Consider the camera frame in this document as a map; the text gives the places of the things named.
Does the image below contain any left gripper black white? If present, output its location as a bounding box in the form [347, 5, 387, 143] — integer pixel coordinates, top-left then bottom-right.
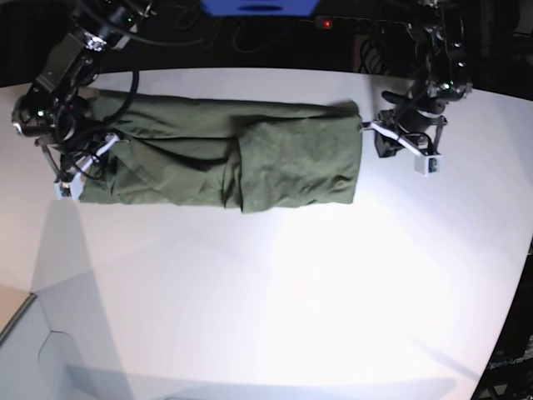
[362, 110, 447, 176]

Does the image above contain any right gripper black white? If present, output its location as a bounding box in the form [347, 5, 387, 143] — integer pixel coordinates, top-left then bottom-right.
[34, 132, 120, 201]

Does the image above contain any olive green t-shirt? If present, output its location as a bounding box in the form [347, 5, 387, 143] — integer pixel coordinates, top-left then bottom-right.
[81, 94, 362, 213]

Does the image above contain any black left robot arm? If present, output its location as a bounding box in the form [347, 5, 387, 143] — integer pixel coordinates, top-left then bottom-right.
[362, 1, 472, 177]

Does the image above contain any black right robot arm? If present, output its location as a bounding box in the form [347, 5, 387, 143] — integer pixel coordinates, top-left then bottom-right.
[12, 1, 182, 201]

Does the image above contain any black power strip red light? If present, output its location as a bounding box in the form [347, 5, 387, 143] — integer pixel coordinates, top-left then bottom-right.
[311, 16, 409, 34]

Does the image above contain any blue box at table back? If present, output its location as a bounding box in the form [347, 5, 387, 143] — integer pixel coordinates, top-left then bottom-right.
[201, 0, 319, 17]

